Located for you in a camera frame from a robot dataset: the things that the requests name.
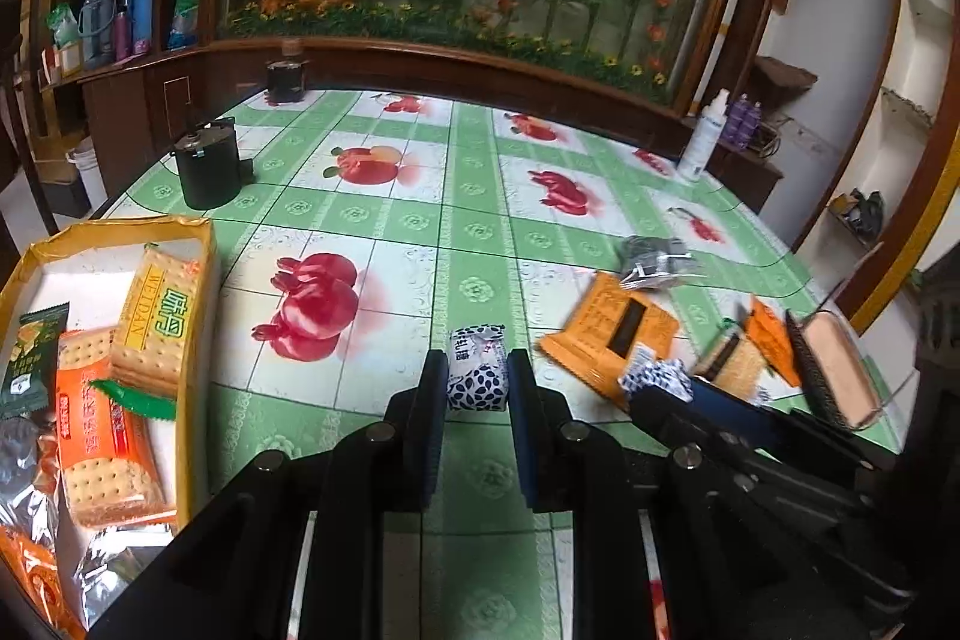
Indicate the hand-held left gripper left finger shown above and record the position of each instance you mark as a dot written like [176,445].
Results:
[431,445]

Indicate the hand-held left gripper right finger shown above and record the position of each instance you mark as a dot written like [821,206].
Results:
[525,445]

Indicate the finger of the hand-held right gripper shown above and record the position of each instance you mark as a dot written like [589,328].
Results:
[739,404]
[690,430]

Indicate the clear green-ended cracker packet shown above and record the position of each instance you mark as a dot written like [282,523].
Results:
[731,362]

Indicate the blue white patterned candy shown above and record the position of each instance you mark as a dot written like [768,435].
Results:
[660,377]
[476,377]

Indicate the orange black-striped snack packet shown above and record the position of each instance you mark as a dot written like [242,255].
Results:
[585,340]

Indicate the dark clear snack packet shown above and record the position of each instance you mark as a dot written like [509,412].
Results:
[656,261]

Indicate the yellow cardboard box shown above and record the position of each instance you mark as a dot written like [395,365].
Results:
[199,385]

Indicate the yellow cracker packet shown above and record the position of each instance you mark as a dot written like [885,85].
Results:
[154,325]

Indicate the silver foil snack packet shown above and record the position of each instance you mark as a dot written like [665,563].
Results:
[19,460]
[112,572]

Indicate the green snack packet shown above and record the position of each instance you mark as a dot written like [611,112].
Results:
[30,362]

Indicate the orange clear snack packet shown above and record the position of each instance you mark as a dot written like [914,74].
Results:
[34,572]

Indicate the small orange snack packet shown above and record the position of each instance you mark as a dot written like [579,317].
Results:
[772,332]

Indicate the dark shoes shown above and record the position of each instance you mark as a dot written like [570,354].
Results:
[859,212]

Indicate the white spray bottle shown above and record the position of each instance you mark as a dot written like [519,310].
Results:
[697,149]

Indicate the purple bottle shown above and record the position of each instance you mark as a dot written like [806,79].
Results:
[737,123]
[755,126]

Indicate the orange cracker packet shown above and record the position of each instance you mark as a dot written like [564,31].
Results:
[105,467]

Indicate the dark wood ornament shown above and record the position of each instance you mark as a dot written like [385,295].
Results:
[784,76]

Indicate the black cylindrical container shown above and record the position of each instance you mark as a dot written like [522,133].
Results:
[206,175]
[285,81]

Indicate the white bucket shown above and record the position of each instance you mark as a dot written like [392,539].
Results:
[88,179]

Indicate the wooden side shelf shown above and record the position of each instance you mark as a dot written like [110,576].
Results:
[150,100]

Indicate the green blue bottle pack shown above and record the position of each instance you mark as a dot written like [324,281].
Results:
[184,14]

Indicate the purple flask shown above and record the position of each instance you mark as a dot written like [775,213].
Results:
[124,36]

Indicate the blue thermos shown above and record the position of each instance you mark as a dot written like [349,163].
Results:
[141,10]

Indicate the small tan box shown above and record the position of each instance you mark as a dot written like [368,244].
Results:
[69,61]

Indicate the green bag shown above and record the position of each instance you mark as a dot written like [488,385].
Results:
[62,27]

